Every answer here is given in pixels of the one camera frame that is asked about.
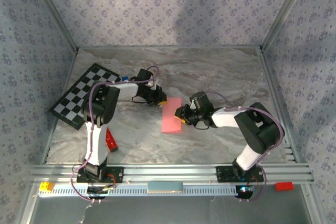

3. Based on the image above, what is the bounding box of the pink paper sheet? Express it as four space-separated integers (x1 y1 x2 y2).
161 97 183 133

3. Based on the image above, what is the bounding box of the red glitter cylinder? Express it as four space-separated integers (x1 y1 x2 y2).
104 128 119 153

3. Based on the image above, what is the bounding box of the black white checkerboard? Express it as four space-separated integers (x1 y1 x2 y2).
49 62 121 131

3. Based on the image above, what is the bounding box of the grey blue flat block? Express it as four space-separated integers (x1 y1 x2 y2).
146 182 184 194

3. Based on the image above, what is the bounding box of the black controller board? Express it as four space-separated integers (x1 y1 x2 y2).
86 186 116 200
235 184 256 200

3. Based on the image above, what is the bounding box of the red toy brick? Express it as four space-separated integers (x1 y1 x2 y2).
275 182 294 191

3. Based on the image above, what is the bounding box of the yellow toy brick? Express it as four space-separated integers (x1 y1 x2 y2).
39 182 55 193

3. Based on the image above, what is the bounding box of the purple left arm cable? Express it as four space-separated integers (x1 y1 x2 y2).
70 66 160 204

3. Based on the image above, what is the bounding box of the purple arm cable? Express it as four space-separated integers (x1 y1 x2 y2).
204 91 286 204
70 66 160 204

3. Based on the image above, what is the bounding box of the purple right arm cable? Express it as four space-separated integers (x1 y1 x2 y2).
204 91 286 204

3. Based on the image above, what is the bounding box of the aluminium rear frame rail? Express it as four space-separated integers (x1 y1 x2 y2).
77 45 262 51

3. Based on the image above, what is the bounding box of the aluminium mounting rail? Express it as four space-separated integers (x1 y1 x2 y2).
29 163 315 185

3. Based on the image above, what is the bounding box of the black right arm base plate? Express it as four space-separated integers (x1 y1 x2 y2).
215 165 265 183

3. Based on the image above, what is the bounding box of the aluminium side frame rail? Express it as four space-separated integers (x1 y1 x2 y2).
258 48 316 166

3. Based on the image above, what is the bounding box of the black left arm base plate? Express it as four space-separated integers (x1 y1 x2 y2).
76 166 124 184

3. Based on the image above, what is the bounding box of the slotted grey cable duct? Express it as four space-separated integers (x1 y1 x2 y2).
38 183 242 197

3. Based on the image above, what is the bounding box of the aluminium corner post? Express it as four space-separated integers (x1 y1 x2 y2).
27 0 79 53
259 0 313 51

